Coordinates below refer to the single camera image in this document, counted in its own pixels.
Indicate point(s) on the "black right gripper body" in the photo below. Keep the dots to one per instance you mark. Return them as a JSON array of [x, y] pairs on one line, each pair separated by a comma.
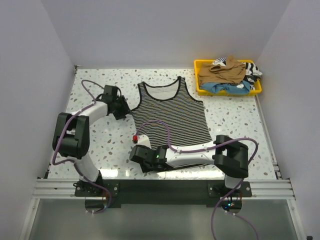
[[146, 168]]

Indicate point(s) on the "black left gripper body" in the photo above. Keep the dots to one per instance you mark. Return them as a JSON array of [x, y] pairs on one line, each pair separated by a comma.
[[121, 108]]

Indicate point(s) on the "black white striped tank top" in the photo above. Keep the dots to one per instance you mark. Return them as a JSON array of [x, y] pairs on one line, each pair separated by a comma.
[[170, 111]]

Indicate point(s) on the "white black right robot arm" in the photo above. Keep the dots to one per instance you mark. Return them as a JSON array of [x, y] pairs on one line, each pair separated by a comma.
[[228, 155]]

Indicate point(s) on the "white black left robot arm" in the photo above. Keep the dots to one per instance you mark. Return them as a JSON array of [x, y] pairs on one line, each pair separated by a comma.
[[71, 139]]

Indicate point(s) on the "blue tank top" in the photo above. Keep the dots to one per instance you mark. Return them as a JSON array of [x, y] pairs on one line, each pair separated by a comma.
[[215, 88]]

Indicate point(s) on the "tan tank top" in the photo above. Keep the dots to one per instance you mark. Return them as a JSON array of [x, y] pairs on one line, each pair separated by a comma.
[[229, 72]]

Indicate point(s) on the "navy white striped tank top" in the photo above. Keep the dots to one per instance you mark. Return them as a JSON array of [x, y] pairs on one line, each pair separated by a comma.
[[253, 74]]

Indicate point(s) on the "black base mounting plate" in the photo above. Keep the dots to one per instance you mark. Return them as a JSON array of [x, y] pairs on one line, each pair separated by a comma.
[[151, 192]]

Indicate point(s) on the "yellow plastic bin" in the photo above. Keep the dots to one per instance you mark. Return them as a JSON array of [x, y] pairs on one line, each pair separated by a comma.
[[197, 65]]

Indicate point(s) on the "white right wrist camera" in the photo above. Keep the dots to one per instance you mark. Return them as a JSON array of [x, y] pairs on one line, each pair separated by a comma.
[[141, 140]]

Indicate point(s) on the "aluminium frame rail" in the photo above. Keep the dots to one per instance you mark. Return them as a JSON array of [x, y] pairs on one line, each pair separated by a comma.
[[278, 189]]

